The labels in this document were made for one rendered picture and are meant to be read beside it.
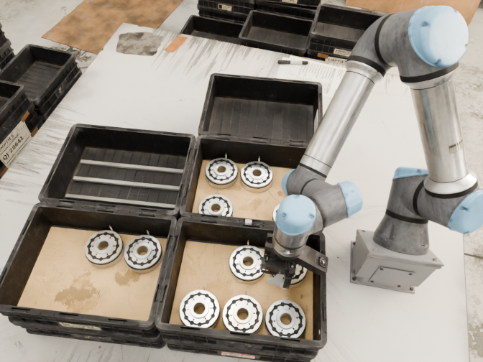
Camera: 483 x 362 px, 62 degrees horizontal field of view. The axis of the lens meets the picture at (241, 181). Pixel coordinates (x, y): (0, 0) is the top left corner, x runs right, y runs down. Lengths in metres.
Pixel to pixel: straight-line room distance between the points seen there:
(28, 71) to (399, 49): 2.11
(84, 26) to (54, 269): 2.59
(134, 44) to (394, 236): 1.44
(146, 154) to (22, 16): 2.62
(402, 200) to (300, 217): 0.45
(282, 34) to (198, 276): 1.86
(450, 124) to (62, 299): 1.03
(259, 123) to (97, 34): 2.20
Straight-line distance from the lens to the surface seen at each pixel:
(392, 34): 0.94
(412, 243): 1.18
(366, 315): 1.29
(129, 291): 1.14
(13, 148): 2.17
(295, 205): 0.80
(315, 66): 1.93
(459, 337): 1.38
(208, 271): 1.14
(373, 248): 1.14
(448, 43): 0.91
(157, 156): 1.37
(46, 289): 1.22
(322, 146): 0.95
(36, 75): 2.57
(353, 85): 0.98
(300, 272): 1.11
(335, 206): 0.84
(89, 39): 3.41
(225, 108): 1.50
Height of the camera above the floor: 1.88
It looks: 55 degrees down
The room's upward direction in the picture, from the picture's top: 2 degrees clockwise
